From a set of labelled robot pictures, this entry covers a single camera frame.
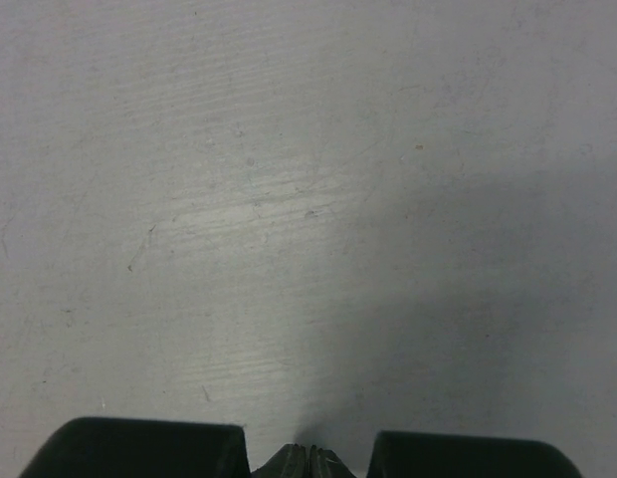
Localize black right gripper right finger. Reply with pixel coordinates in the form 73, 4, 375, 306
308, 446, 355, 478

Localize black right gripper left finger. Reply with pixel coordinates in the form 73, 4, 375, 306
253, 443, 309, 478

